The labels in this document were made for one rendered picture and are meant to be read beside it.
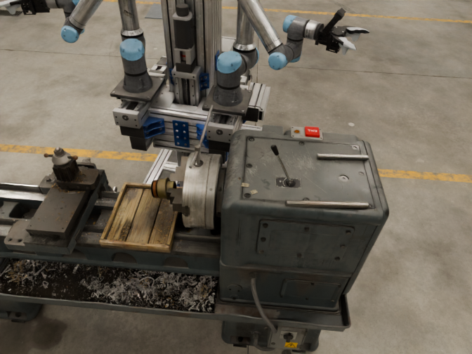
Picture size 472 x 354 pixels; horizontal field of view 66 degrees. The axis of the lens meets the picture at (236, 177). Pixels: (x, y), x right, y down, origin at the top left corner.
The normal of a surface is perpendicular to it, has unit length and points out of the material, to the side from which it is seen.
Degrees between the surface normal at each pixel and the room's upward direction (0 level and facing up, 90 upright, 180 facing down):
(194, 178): 26
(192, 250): 0
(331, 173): 0
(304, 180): 0
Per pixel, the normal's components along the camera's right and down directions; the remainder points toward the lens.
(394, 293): 0.04, -0.71
